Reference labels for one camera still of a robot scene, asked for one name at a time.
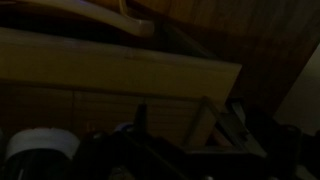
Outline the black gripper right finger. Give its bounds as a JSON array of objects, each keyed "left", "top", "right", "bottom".
[{"left": 229, "top": 99, "right": 303, "bottom": 180}]

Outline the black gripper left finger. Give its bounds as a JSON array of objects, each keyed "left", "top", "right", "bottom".
[{"left": 76, "top": 103, "right": 188, "bottom": 180}]

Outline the metal shoe rack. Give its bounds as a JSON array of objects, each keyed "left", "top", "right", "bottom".
[{"left": 184, "top": 95, "right": 268, "bottom": 158}]

